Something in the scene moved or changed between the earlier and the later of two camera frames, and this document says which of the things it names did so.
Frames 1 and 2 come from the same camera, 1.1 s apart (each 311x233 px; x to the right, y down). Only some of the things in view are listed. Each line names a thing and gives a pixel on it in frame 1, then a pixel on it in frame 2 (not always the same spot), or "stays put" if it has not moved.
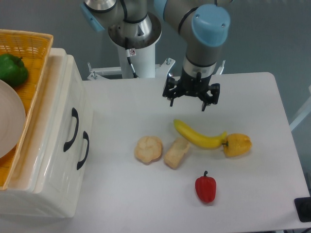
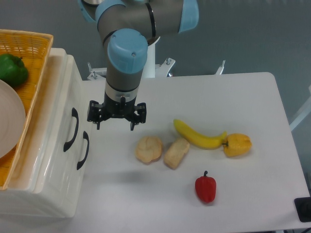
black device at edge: (303, 208) stays put
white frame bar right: (306, 110) stays put
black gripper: (192, 86) -> (112, 108)
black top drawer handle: (75, 113) stays put
